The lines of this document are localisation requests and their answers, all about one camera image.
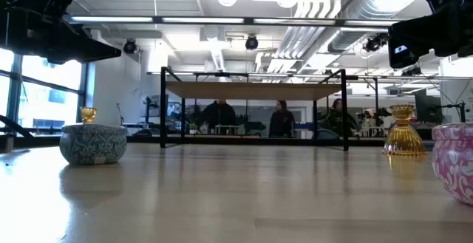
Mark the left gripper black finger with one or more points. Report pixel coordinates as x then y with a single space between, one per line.
85 52

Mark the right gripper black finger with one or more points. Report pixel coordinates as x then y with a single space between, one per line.
403 52

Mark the amber ribbed glass candle holder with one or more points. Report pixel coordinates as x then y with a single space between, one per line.
88 115
404 139

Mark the teal patterned candle tin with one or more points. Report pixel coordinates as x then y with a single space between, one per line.
92 145

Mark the pink patterned candle tin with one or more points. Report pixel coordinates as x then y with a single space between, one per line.
456 161

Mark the black background robot arm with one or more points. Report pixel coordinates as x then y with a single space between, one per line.
255 126
382 113

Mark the black ceiling spotlight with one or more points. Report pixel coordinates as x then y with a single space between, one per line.
375 43
251 43
130 46
411 72

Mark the dark computer monitor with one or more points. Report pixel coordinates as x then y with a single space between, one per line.
428 106

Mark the large dark-framed window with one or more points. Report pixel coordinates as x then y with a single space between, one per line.
48 102

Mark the person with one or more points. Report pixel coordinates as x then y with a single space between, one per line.
281 123
336 119
218 117

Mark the rounded chair back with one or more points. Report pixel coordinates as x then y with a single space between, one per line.
327 134

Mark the blue table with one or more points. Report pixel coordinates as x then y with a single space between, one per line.
305 126

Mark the small potted plant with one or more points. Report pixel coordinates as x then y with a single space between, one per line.
193 128

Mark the black overhead LED light bar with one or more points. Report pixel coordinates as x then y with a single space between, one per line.
247 20

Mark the small white table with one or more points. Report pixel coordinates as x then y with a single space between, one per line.
227 126

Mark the silver ventilation duct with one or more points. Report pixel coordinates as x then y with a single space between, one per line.
369 3

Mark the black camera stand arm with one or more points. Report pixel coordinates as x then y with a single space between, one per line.
462 112

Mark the black diagonal frame brace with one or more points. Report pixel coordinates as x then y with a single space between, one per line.
16 126

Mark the wooden shelf black metal frame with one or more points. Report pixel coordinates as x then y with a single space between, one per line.
251 91

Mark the black rig frame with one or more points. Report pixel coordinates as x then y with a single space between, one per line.
258 140

